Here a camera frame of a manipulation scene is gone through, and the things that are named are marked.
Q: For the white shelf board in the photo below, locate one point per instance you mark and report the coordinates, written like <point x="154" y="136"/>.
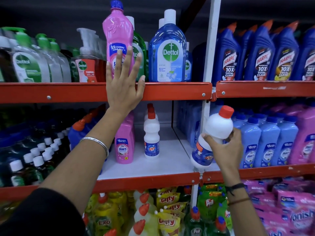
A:
<point x="167" y="159"/>

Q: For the stack of yellow dishwash pouches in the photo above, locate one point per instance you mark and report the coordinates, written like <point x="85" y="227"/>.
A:
<point x="169" y="218"/>

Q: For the row of blue toilet cleaners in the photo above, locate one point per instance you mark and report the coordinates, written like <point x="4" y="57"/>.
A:
<point x="260" y="58"/>

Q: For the person's left thumb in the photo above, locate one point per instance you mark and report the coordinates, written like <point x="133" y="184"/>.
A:
<point x="141" y="85"/>

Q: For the person's right thumb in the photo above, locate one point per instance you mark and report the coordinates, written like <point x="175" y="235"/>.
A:
<point x="211" y="142"/>

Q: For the silver bangle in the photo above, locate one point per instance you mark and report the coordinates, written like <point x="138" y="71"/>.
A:
<point x="98" y="142"/>

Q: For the white shelf upright post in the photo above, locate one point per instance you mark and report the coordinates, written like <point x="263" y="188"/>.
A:
<point x="213" y="34"/>

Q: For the clear handwash bottle green pump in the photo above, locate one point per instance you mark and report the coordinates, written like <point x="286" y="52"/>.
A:
<point x="27" y="63"/>
<point x="53" y="63"/>
<point x="65" y="66"/>

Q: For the row of light blue bottles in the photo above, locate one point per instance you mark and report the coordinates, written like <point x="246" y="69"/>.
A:
<point x="268" y="142"/>
<point x="192" y="120"/>

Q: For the person's left hand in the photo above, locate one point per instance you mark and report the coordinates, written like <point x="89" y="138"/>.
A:
<point x="121" y="93"/>

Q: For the group of yellow dishwash bottles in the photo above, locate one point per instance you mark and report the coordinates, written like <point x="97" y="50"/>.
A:
<point x="105" y="216"/>

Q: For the black diagonal brace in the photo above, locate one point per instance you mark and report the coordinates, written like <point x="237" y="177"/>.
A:
<point x="190" y="14"/>

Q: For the brown thread wristband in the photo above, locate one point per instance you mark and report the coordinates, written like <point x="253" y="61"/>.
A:
<point x="240" y="200"/>

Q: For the person's left middle finger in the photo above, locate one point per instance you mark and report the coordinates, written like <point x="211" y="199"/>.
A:
<point x="128" y="60"/>

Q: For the person's left little finger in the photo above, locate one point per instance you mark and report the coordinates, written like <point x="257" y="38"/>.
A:
<point x="109" y="71"/>

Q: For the white bottle with red cap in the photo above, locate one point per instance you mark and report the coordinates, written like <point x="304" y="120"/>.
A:
<point x="151" y="135"/>
<point x="217" y="125"/>

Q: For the green dishwash pouch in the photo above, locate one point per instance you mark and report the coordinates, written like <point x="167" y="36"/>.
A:
<point x="226" y="215"/>
<point x="209" y="206"/>
<point x="213" y="187"/>

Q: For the small blue disinfectant bottle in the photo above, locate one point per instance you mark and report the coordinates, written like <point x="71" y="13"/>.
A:
<point x="188" y="71"/>

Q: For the green dishwash bottle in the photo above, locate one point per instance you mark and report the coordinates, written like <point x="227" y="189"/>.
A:
<point x="220" y="227"/>
<point x="195" y="227"/>

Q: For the group of blue orange-capped bottles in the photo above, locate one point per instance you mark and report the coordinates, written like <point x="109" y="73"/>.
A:
<point x="76" y="135"/>

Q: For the person's right hand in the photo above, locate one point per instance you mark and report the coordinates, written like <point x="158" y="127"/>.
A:
<point x="227" y="157"/>

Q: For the large blue disinfectant bottle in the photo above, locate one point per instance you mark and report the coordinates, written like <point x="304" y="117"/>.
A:
<point x="161" y="23"/>
<point x="167" y="34"/>

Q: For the dark green handwash bottle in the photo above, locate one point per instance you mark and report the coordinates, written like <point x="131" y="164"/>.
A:
<point x="73" y="68"/>

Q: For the pale yellow bottle red cap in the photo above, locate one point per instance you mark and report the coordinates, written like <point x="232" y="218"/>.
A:
<point x="140" y="227"/>
<point x="145" y="210"/>
<point x="144" y="197"/>

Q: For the red foaming handwash pump bottle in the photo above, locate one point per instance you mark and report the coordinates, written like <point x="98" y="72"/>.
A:
<point x="86" y="68"/>

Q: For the black thread wristband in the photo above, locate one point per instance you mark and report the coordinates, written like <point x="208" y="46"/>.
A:
<point x="236" y="186"/>

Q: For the green cleaner bottle white cap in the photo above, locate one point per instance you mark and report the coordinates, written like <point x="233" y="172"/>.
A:
<point x="140" y="44"/>

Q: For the tall pink cleaner bottle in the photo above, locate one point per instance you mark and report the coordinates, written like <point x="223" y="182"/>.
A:
<point x="118" y="34"/>

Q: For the group of dark white-capped bottles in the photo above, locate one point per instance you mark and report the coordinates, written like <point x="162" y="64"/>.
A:
<point x="24" y="169"/>

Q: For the orange shelf beam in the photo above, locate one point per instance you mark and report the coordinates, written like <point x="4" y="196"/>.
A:
<point x="270" y="172"/>
<point x="246" y="89"/>
<point x="61" y="92"/>
<point x="147" y="180"/>

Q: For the black sleeve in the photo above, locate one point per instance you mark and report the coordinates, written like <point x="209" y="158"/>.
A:
<point x="37" y="213"/>

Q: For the person's left forearm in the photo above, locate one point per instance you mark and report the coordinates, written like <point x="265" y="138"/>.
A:
<point x="81" y="164"/>

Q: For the pile of pink packets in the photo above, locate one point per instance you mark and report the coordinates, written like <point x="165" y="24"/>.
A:
<point x="290" y="211"/>

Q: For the person's right forearm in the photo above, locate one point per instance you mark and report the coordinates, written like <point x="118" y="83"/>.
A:
<point x="243" y="216"/>

